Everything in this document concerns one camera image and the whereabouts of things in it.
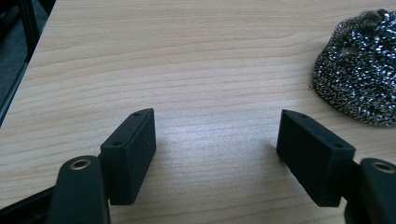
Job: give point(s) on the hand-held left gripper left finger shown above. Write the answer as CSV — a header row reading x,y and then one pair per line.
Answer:
x,y
129,158

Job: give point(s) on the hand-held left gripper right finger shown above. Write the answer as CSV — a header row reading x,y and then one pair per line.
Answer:
x,y
314,158

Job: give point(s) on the steel wool scrubber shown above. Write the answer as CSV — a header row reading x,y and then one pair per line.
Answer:
x,y
358,68

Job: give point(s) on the black metal frame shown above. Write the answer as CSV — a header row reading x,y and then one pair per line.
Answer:
x,y
30,34

